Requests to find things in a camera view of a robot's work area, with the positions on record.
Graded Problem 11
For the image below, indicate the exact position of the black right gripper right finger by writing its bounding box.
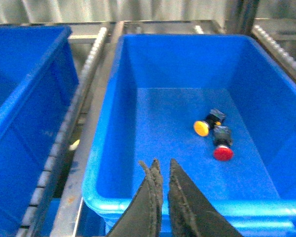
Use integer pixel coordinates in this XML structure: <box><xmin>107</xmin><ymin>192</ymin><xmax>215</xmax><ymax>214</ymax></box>
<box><xmin>168</xmin><ymin>158</ymin><xmax>241</xmax><ymax>237</ymax></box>

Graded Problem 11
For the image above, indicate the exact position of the red mushroom push button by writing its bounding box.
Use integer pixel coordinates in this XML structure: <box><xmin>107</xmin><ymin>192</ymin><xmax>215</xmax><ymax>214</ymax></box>
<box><xmin>213</xmin><ymin>125</ymin><xmax>234</xmax><ymax>161</ymax></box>

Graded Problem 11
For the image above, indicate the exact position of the blue plastic bin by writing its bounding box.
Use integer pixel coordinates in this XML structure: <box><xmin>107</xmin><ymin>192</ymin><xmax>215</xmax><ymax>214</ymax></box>
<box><xmin>82</xmin><ymin>35</ymin><xmax>296</xmax><ymax>237</ymax></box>
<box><xmin>0</xmin><ymin>26</ymin><xmax>78</xmax><ymax>237</ymax></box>

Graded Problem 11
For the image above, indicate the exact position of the white roller track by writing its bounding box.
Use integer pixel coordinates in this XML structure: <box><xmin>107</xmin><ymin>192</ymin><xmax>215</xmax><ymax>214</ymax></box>
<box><xmin>16</xmin><ymin>24</ymin><xmax>105</xmax><ymax>237</ymax></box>

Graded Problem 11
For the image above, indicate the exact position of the blue right plastic bin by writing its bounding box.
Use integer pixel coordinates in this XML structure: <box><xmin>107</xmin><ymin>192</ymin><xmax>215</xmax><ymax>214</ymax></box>
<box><xmin>82</xmin><ymin>35</ymin><xmax>296</xmax><ymax>237</ymax></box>

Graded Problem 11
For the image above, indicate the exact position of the yellow tag below rail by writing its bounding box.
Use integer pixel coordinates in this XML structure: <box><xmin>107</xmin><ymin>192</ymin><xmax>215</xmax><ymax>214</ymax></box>
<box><xmin>69</xmin><ymin>139</ymin><xmax>80</xmax><ymax>151</ymax></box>

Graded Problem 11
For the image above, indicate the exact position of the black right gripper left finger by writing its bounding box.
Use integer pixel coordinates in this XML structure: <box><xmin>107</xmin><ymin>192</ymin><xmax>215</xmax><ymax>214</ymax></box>
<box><xmin>106</xmin><ymin>158</ymin><xmax>163</xmax><ymax>237</ymax></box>

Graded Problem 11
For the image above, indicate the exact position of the blue left plastic bin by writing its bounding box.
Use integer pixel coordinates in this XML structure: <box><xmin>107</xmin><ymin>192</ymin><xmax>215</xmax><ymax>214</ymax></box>
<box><xmin>0</xmin><ymin>26</ymin><xmax>78</xmax><ymax>237</ymax></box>

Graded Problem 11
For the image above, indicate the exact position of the yellow push button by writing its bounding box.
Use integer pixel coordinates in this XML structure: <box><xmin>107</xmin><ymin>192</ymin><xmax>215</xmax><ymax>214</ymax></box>
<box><xmin>193</xmin><ymin>108</ymin><xmax>226</xmax><ymax>137</ymax></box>

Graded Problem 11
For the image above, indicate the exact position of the metal centre rail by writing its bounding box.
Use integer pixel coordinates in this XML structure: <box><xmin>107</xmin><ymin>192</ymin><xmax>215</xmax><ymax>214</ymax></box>
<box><xmin>50</xmin><ymin>21</ymin><xmax>125</xmax><ymax>237</ymax></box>

